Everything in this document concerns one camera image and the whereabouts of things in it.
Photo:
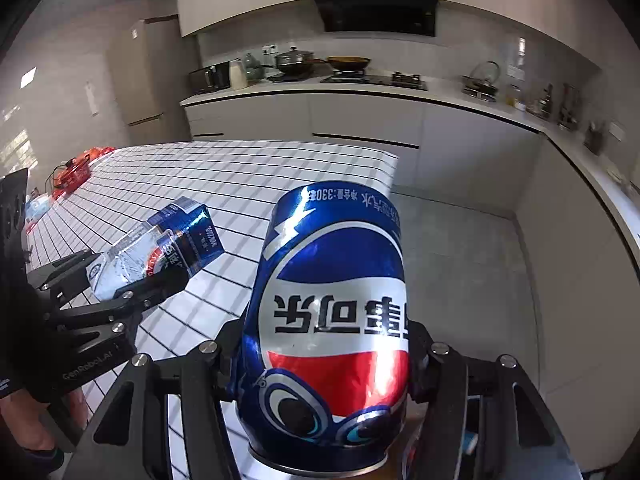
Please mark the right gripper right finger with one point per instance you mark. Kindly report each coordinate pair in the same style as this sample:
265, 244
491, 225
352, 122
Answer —
483, 420

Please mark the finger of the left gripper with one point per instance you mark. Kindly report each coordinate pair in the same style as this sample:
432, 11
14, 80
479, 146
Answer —
62, 280
135, 292

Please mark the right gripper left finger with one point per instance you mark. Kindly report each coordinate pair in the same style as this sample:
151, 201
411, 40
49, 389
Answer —
128, 438

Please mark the blue Pepsi can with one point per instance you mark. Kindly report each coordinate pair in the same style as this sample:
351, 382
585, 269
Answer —
321, 372

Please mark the person's left hand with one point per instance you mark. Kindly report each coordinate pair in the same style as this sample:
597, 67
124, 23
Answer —
22, 416

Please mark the red basket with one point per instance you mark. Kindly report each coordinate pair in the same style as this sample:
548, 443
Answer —
67, 177

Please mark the beige refrigerator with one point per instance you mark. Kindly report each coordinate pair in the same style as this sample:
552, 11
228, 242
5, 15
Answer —
150, 65

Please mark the black microwave oven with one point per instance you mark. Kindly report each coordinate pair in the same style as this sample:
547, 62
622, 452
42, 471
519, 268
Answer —
210, 78

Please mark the white jug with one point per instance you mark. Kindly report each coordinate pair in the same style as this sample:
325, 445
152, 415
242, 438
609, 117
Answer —
237, 74

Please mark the black lidded wok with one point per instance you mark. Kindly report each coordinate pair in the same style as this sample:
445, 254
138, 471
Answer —
295, 62

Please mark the utensil holder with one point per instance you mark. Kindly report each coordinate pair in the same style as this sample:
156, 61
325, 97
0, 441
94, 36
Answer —
595, 138

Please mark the black frying pan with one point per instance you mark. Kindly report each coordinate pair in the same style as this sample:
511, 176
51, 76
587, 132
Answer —
345, 63

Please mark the gas stove top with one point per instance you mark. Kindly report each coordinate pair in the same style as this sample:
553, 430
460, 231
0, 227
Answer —
396, 79

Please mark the black range hood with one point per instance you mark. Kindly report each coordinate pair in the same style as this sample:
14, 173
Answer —
413, 17

